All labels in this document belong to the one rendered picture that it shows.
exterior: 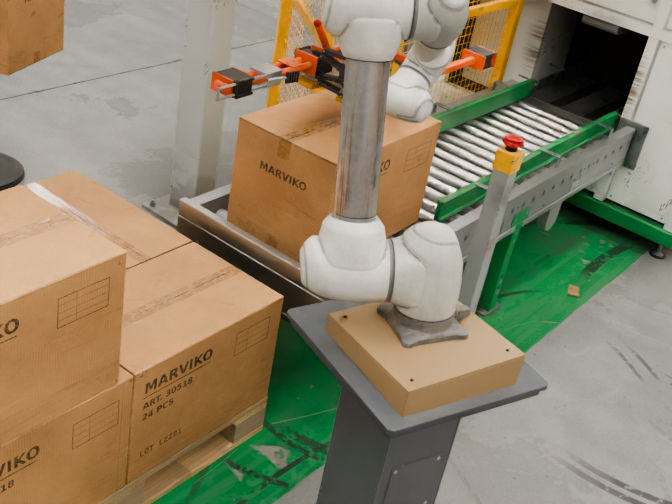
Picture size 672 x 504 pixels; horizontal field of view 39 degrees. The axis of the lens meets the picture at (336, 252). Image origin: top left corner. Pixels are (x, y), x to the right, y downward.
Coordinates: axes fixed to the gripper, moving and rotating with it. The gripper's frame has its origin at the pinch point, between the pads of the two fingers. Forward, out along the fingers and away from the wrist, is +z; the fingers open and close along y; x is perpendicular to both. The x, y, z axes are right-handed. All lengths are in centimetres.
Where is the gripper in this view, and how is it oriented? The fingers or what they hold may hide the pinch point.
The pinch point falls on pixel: (311, 61)
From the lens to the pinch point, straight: 285.3
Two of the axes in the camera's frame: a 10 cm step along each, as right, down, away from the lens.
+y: -1.7, 8.5, 5.0
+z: -7.8, -4.2, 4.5
